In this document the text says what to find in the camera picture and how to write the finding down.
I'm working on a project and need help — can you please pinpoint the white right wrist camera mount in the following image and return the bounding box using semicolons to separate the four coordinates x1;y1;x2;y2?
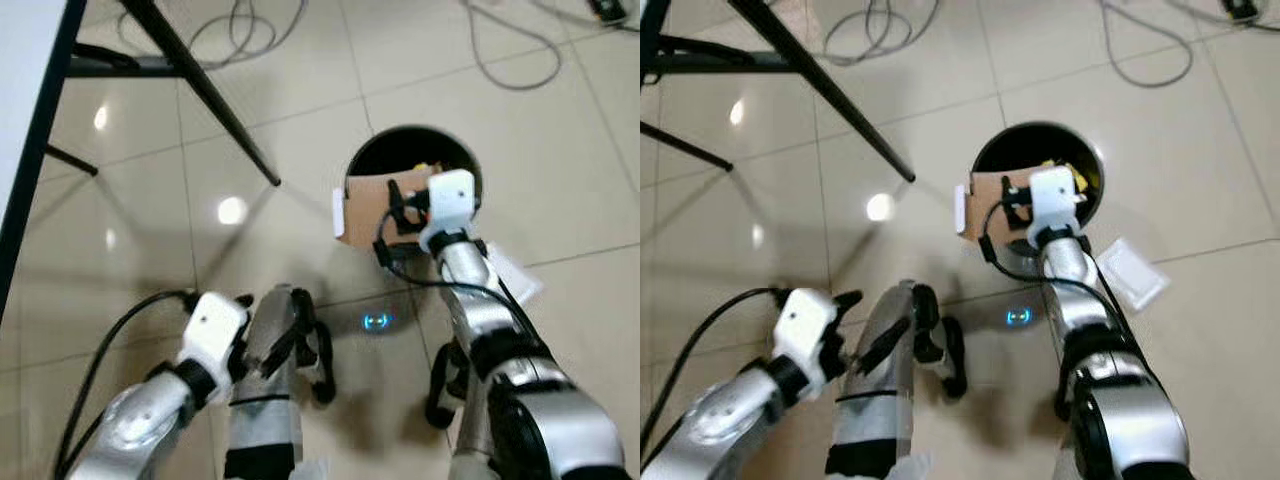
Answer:
418;169;478;253
1026;165;1089;241

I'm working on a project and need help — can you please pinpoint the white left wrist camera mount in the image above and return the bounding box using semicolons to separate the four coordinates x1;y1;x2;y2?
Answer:
178;291;252;379
772;288;841;386

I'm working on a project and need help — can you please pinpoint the grey looped floor cable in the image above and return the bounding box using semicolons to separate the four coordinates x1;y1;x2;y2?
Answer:
820;0;943;67
1098;0;1197;89
118;0;307;63
462;0;567;92

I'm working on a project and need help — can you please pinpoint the brown cardboard box piece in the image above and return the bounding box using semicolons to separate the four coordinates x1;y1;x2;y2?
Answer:
953;168;1046;244
331;171;441;250

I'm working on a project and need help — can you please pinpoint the black round rubbish bin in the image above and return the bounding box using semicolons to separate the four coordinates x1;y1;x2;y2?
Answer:
344;124;485;256
970;121;1107;251

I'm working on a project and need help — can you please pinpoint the robot right leg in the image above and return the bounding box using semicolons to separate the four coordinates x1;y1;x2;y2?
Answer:
1052;378;1093;480
424;338;501;480

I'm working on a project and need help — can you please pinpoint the black table frame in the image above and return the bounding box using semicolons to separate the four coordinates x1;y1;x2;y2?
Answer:
640;0;917;186
0;0;283;326

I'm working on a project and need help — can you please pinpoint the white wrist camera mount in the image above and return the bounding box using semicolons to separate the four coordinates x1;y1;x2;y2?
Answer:
1026;165;1089;241
418;169;478;253
178;291;252;379
772;288;841;386

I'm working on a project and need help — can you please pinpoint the white paper sheet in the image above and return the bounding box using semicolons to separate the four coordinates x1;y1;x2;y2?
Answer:
1094;237;1171;311
484;240;547;307

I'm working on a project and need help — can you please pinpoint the white paper scrap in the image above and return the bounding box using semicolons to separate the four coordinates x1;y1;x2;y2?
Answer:
888;452;937;480

